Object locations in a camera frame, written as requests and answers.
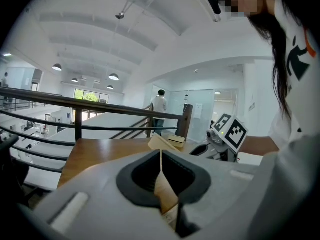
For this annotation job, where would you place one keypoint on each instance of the beige container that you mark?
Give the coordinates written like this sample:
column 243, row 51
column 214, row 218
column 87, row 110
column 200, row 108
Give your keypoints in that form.
column 176, row 141

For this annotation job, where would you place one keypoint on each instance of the white paper notice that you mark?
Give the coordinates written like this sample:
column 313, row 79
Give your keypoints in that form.
column 198, row 110

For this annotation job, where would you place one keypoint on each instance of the person's right forearm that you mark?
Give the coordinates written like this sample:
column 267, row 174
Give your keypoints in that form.
column 260, row 146

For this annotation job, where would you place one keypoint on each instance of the person's white printed shirt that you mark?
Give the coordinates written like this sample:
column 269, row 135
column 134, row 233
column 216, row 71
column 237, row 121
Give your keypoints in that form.
column 300, row 89

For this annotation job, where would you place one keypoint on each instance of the frosted glass partition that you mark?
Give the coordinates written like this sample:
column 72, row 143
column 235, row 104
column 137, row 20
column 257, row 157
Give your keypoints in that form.
column 207, row 124

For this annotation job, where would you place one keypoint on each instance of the white sheet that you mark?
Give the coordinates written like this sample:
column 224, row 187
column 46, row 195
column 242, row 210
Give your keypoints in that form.
column 250, row 159

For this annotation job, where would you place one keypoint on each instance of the beige paper strip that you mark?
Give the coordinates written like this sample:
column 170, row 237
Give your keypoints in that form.
column 165, row 191

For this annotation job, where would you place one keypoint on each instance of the wooden table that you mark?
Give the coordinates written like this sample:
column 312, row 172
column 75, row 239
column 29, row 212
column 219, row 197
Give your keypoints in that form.
column 100, row 151

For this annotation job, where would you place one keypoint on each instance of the dome pendant lamp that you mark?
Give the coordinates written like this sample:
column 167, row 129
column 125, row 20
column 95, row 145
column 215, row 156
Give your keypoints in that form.
column 110, row 87
column 74, row 80
column 57, row 67
column 113, row 77

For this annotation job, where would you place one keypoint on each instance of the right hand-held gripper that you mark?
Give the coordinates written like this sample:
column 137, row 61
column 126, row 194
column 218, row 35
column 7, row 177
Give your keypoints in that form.
column 232, row 134

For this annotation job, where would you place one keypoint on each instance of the large window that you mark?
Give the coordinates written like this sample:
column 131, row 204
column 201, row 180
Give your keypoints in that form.
column 90, row 96

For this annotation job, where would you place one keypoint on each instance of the black head-mounted camera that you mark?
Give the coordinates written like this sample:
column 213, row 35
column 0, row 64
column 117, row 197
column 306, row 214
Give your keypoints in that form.
column 214, row 1

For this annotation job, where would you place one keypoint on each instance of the dark metal railing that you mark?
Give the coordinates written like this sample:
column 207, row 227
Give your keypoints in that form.
column 78, row 124

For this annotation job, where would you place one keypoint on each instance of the ceiling spotlight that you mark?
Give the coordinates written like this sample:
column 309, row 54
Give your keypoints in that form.
column 120, row 15

